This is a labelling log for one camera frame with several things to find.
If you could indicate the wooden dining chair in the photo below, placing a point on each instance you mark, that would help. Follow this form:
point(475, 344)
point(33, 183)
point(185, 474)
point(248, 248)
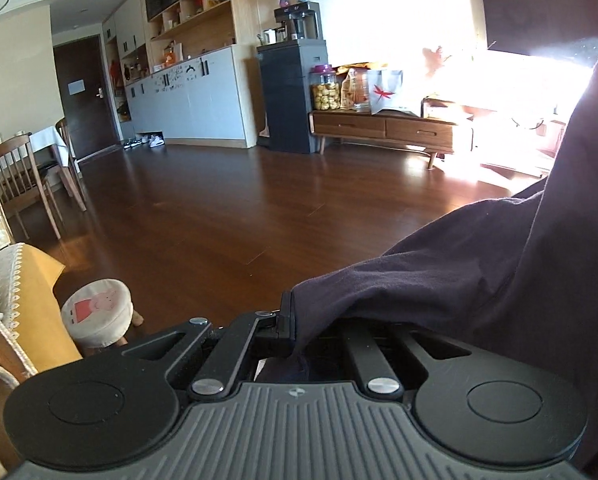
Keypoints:
point(64, 132)
point(9, 160)

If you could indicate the white shoes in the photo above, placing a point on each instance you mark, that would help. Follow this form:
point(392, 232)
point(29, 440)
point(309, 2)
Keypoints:
point(149, 140)

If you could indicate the low dark wooden cabinet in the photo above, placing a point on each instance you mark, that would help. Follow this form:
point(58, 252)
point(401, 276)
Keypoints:
point(359, 127)

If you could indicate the black coffee machine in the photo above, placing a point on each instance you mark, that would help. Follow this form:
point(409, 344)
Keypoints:
point(301, 22)

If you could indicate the round stool pig print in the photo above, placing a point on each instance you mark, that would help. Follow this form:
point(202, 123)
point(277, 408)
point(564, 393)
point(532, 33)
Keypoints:
point(99, 310)

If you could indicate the dark navy pants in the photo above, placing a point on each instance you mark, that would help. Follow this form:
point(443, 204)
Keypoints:
point(454, 285)

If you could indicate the white gift bag red print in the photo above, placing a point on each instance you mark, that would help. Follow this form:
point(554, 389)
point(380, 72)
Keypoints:
point(385, 91)

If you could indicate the dining table white cloth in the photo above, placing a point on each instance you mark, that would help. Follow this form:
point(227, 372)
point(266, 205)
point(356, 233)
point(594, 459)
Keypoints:
point(49, 140)

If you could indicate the dark water dispenser cabinet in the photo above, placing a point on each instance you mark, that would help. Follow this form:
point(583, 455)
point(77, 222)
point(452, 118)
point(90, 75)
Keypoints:
point(291, 100)

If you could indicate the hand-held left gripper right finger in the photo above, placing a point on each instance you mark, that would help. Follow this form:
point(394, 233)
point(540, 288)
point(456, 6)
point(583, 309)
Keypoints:
point(364, 355)

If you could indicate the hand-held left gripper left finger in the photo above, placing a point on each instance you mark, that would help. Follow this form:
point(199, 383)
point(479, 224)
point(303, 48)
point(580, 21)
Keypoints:
point(285, 327)

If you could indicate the snack jar purple lid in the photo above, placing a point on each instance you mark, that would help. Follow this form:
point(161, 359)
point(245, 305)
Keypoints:
point(325, 90)

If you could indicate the wall storage cabinet unit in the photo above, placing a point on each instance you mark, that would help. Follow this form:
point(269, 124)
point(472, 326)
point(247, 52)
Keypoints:
point(199, 95)

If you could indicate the black television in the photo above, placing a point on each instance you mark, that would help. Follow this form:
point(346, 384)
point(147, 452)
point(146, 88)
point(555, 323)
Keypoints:
point(529, 10)

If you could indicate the dark wooden door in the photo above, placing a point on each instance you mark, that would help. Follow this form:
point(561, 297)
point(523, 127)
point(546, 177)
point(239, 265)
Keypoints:
point(86, 105)

